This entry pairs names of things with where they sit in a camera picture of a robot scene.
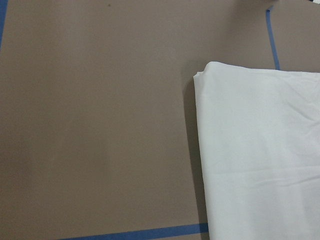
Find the white printed t-shirt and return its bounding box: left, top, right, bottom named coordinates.
left=193, top=61, right=320, bottom=240

